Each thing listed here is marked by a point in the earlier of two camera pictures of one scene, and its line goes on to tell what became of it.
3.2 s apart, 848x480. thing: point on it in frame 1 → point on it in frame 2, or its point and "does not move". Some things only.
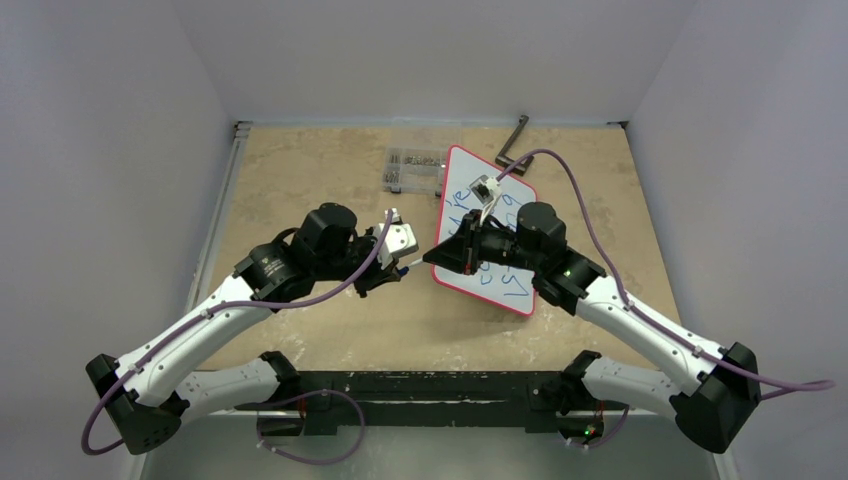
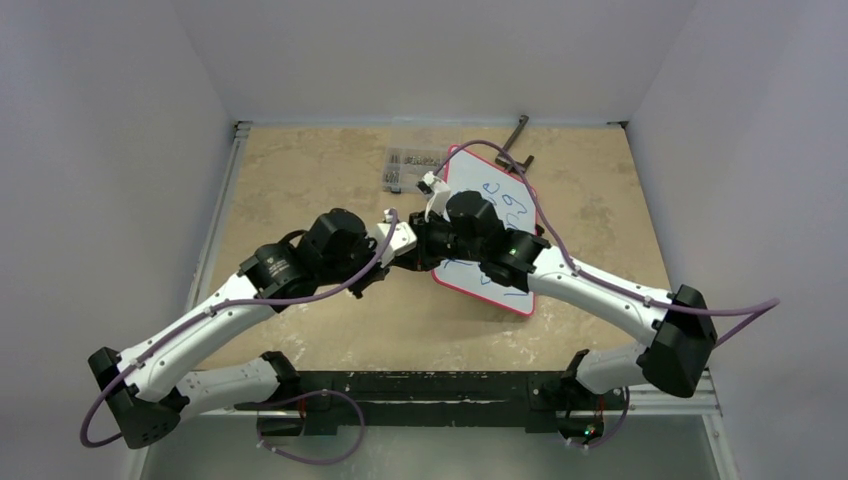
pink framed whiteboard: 504,283 does not move
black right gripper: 472,243 → 428,240
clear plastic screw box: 414,170 does not move
